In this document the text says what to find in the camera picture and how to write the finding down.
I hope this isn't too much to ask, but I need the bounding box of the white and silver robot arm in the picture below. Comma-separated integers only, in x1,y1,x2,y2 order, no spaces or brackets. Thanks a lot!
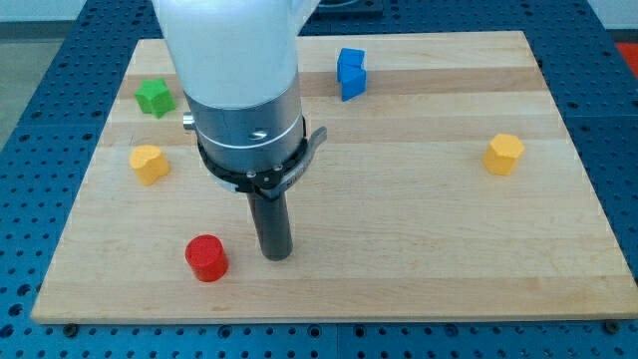
153,0,319,173

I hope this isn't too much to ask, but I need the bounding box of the green star block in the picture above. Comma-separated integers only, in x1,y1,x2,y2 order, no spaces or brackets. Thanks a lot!
135,78,175,119

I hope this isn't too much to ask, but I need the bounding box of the black clamp with lever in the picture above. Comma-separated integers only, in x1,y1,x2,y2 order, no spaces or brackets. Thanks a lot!
196,127,328,200

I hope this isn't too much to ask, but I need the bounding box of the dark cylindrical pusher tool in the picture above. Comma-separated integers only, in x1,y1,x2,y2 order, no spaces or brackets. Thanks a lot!
247,193,293,261

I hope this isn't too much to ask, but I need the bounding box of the blue angular block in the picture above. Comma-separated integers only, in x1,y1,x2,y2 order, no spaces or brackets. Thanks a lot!
337,48,367,102

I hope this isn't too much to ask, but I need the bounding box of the light wooden board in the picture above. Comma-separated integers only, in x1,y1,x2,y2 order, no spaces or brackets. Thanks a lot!
31,31,637,324

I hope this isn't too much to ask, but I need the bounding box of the red cylinder block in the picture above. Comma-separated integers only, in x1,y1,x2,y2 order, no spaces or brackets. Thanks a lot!
184,234,229,282

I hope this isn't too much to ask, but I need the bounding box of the yellow heart block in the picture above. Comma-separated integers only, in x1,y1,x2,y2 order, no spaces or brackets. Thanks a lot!
129,145,170,185

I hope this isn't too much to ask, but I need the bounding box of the yellow hexagon block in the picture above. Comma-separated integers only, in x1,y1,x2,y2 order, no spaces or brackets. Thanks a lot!
482,134,525,176

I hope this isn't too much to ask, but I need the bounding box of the dark blue base plate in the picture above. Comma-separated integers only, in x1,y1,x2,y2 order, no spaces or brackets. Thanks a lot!
312,0,384,18

